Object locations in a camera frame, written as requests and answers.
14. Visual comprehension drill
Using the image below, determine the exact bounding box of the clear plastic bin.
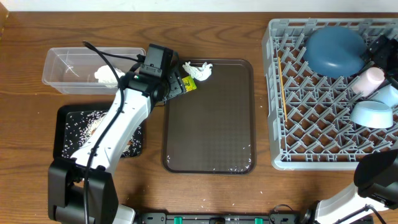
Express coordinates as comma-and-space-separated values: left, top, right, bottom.
42, 47, 149, 96

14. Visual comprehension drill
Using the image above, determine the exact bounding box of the light blue cup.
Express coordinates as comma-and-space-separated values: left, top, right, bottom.
370, 84, 398, 108

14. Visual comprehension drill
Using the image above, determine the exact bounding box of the foil wrapper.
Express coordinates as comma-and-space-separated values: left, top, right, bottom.
182, 76, 197, 92

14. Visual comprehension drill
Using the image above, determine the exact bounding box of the black waste tray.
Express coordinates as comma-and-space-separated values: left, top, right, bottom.
52, 104, 144, 160

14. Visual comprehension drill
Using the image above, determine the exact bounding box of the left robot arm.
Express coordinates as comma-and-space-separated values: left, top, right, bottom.
48, 53, 180, 223

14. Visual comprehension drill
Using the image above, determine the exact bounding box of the grey dishwasher rack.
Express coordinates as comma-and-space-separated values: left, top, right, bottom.
262, 18, 397, 170

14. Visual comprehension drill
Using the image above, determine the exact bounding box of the wooden chopstick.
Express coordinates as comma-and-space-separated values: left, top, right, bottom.
277, 56, 287, 123

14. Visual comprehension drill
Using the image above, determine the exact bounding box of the crumpled white tissue top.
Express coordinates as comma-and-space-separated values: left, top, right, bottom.
182, 62, 213, 82

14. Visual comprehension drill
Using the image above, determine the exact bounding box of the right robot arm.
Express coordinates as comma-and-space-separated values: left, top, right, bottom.
301, 35, 397, 223

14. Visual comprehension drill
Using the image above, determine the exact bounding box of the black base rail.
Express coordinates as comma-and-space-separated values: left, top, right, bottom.
133, 212, 316, 224

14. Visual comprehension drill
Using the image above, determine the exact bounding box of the dark brown serving tray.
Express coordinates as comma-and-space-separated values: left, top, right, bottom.
162, 58, 256, 175

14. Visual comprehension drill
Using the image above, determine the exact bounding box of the light blue bowl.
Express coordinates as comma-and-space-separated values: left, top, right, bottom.
349, 101, 393, 128

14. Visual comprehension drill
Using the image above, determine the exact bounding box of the white rice pile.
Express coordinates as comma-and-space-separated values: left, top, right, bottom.
62, 110, 144, 158

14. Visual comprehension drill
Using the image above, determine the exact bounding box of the pale pink cup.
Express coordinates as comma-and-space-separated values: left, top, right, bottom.
351, 67, 385, 97

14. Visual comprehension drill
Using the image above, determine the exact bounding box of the white tissue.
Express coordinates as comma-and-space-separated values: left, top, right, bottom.
182, 62, 213, 82
94, 65, 118, 83

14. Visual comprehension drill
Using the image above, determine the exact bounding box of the dark blue plate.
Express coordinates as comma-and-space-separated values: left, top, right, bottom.
303, 27, 367, 78

